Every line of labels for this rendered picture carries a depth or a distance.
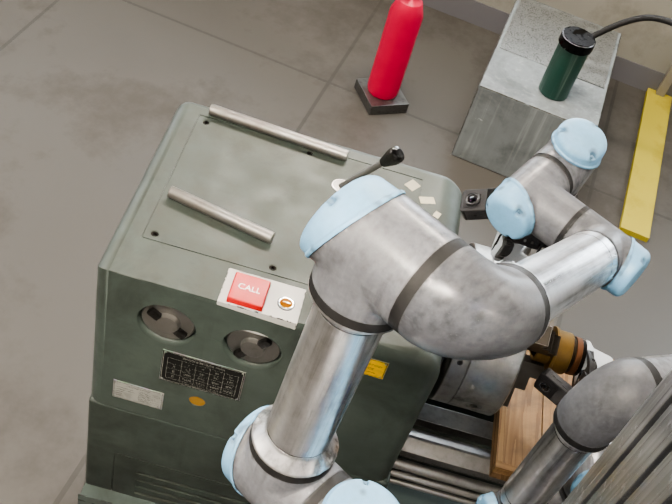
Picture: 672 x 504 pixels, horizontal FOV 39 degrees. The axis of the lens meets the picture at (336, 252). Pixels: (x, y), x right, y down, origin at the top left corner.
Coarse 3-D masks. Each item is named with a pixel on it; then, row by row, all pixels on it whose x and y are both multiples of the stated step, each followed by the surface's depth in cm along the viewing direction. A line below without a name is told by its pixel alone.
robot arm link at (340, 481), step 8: (344, 472) 124; (328, 480) 121; (336, 480) 121; (344, 480) 122; (352, 480) 120; (360, 480) 120; (320, 488) 120; (328, 488) 120; (336, 488) 119; (344, 488) 119; (352, 488) 119; (360, 488) 120; (368, 488) 120; (376, 488) 120; (384, 488) 121; (312, 496) 119; (320, 496) 119; (328, 496) 118; (336, 496) 118; (344, 496) 118; (352, 496) 119; (360, 496) 119; (368, 496) 119; (376, 496) 120; (384, 496) 120; (392, 496) 121
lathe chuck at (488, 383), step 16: (480, 368) 170; (496, 368) 170; (512, 368) 170; (464, 384) 173; (480, 384) 172; (496, 384) 171; (512, 384) 171; (464, 400) 176; (480, 400) 175; (496, 400) 174
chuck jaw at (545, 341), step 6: (546, 330) 172; (546, 336) 171; (552, 336) 176; (558, 336) 179; (540, 342) 171; (546, 342) 171; (552, 342) 176; (558, 342) 179; (528, 348) 179; (534, 348) 177; (540, 348) 175; (546, 348) 176; (552, 348) 179; (546, 354) 180; (552, 354) 178
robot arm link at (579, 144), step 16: (560, 128) 131; (576, 128) 131; (592, 128) 131; (560, 144) 130; (576, 144) 130; (592, 144) 130; (560, 160) 130; (576, 160) 130; (592, 160) 130; (576, 176) 131; (576, 192) 138
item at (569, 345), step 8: (568, 336) 183; (560, 344) 181; (568, 344) 182; (576, 344) 183; (584, 344) 183; (536, 352) 183; (560, 352) 181; (568, 352) 181; (576, 352) 182; (584, 352) 182; (536, 360) 184; (544, 360) 183; (552, 360) 181; (560, 360) 181; (568, 360) 181; (576, 360) 182; (584, 360) 182; (544, 368) 184; (552, 368) 183; (560, 368) 182; (568, 368) 183; (576, 368) 182
